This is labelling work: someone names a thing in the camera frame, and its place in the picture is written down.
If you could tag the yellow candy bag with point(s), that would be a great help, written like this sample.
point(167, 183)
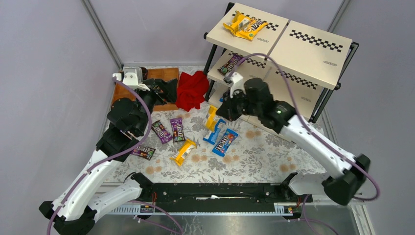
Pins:
point(238, 23)
point(185, 149)
point(211, 118)

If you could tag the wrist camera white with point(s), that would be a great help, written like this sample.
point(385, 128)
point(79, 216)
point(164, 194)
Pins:
point(130, 76)
point(235, 80)

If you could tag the red cloth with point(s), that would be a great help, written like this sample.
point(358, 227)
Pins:
point(191, 90)

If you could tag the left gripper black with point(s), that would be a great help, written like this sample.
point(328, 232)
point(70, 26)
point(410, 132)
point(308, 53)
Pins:
point(154, 89)

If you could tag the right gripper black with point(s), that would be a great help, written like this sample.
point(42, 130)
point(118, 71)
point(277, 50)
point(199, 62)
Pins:
point(231, 108)

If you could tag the purple candy bag right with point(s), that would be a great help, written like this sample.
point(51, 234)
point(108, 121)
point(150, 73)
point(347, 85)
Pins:
point(178, 130)

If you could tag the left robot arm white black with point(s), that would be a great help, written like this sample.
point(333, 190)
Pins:
point(77, 210)

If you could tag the blue M&M bag on table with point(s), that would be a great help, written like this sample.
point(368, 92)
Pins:
point(224, 143)

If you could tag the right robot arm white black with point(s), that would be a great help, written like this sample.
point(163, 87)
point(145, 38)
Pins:
point(345, 172)

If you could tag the wooden compartment tray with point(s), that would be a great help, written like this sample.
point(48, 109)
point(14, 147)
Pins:
point(149, 79)

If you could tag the cream three-tier shelf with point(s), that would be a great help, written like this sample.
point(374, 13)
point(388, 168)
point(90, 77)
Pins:
point(300, 63)

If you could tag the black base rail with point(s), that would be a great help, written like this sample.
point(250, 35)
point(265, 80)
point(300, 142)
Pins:
point(217, 197)

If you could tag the brown M&M bag on shelf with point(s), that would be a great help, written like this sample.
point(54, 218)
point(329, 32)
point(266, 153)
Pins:
point(228, 66)

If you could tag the purple candy bag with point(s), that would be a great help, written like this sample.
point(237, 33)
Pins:
point(178, 130)
point(161, 132)

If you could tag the brown M&M bag on table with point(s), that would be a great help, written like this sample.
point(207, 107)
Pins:
point(144, 152)

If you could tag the floral tablecloth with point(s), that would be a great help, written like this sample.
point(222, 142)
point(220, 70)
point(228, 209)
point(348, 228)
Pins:
point(256, 156)

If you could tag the purple candy bag left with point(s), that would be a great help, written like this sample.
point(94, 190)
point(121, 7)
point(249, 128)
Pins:
point(161, 132)

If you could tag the yellow M&M bag on shelf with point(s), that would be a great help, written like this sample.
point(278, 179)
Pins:
point(251, 30)

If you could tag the light blue candy bag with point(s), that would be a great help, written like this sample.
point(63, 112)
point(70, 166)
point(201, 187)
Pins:
point(214, 131)

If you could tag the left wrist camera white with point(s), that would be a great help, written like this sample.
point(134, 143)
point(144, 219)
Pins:
point(130, 76)

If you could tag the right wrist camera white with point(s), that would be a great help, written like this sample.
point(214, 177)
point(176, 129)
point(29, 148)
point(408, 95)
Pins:
point(235, 80)

